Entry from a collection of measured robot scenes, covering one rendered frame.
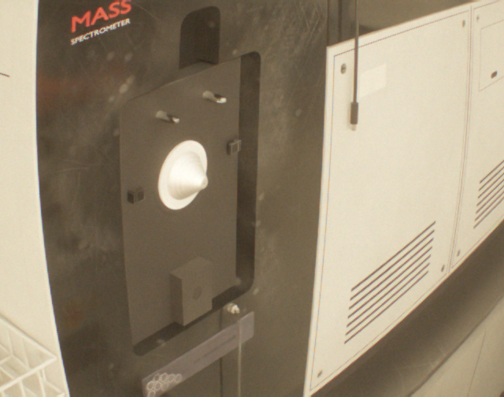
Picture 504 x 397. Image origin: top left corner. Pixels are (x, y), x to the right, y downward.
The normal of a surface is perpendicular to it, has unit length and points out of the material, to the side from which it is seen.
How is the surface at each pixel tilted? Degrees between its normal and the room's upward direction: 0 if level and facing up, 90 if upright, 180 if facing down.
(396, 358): 0
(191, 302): 90
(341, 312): 90
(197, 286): 90
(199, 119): 90
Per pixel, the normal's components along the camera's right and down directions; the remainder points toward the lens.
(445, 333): 0.03, -0.89
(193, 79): 0.79, 0.30
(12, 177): -0.61, 0.35
